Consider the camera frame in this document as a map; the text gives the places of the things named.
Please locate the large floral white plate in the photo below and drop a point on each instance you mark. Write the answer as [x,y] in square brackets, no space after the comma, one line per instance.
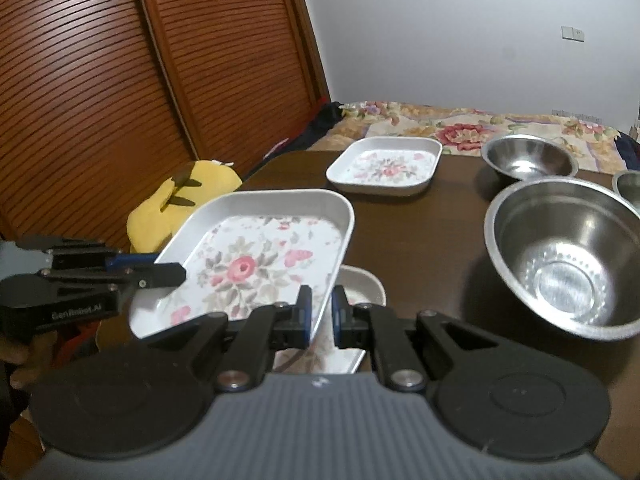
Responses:
[240,240]

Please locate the white rectangular plate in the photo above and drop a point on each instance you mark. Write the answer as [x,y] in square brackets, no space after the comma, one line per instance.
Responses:
[361,285]

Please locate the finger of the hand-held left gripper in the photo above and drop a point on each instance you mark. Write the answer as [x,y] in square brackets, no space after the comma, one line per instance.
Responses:
[132,260]
[165,275]

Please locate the small steel bowl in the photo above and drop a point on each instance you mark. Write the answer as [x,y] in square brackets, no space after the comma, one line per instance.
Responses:
[629,187]

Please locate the dark clothing pile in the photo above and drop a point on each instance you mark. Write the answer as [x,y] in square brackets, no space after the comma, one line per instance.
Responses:
[327,117]

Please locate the large steel bowl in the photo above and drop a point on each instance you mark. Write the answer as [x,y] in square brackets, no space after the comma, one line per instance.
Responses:
[560,240]

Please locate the navy cloth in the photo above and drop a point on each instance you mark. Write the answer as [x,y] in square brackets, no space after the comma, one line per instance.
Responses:
[629,152]

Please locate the long white wall socket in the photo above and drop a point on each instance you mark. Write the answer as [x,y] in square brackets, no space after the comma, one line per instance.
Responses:
[575,115]

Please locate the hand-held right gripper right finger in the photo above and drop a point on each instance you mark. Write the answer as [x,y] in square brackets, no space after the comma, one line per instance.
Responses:
[337,312]

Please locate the brown louvered wardrobe door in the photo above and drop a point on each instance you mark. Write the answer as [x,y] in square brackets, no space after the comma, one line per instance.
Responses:
[75,85]
[225,50]

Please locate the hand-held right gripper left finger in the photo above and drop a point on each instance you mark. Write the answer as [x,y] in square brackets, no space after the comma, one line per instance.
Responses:
[305,312]

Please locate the small floral white plate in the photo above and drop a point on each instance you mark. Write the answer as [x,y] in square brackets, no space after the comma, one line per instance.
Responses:
[385,165]

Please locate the person's left hand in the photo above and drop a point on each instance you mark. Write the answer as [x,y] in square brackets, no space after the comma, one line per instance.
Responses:
[19,360]

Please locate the medium steel bowl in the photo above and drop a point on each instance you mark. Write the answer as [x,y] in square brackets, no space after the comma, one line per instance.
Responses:
[530,157]

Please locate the floral blanket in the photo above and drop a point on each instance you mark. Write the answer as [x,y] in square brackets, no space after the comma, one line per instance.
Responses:
[465,127]

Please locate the yellow plush toy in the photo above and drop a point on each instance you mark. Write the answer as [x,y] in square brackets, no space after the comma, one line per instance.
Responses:
[210,180]

